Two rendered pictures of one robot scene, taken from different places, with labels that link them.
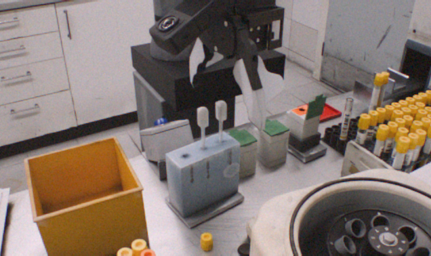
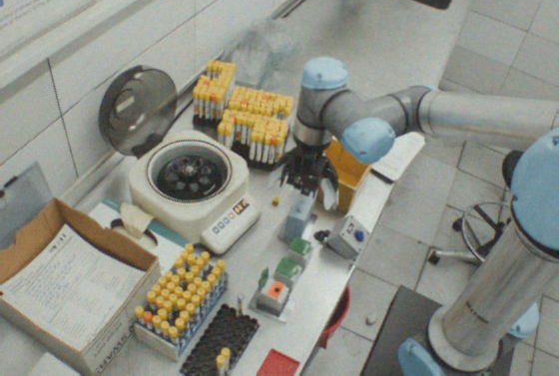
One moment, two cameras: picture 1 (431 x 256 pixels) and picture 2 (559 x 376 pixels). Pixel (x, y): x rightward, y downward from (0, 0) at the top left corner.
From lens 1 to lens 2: 1.23 m
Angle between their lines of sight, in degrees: 95
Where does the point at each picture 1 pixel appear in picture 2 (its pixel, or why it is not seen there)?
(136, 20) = not seen: outside the picture
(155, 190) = (328, 222)
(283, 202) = (240, 176)
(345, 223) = (209, 181)
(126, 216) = not seen: hidden behind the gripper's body
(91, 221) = not seen: hidden behind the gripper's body
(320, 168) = (245, 288)
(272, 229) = (237, 162)
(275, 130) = (283, 262)
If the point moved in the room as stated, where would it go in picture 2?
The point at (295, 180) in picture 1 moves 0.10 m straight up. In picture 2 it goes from (256, 269) to (259, 243)
